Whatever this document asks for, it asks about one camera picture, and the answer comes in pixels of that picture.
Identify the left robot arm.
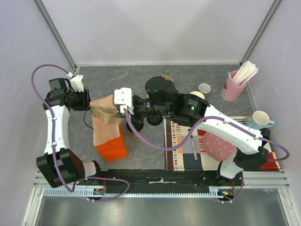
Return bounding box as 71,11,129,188
36,75,103,188

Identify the black plastic coffee lid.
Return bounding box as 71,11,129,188
126,119,144,132

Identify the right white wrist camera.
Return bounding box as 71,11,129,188
113,88,134,116

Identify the light blue mug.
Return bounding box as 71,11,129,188
246,111,275,130

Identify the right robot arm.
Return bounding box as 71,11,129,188
113,76,269,186

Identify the pink straw holder cup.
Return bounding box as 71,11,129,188
221,71,247,102

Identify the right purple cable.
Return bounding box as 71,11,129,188
123,108,290,203

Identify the orange paper bag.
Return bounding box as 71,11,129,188
89,95,128,162

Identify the purple cable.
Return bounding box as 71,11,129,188
123,108,290,203
31,64,130,202

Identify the grey slotted cable duct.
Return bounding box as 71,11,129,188
44,187,237,199

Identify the fork with pink handle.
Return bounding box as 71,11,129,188
188,127,198,160

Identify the cardboard cup carrier stack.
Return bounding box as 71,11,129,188
146,74,174,99

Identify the patterned colourful placemat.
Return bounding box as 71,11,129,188
163,115,281,171

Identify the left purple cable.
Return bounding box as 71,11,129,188
31,64,130,202

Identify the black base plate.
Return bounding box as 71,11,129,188
76,169,245,195

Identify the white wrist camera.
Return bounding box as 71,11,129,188
66,72,84,92
113,88,134,116

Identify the pink dotted plate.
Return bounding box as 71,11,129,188
203,132,236,161

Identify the bundle of white straws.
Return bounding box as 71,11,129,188
232,61,259,85

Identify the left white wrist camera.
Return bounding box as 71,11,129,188
66,72,84,92

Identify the stack of brown paper cups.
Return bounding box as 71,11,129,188
190,91,205,99

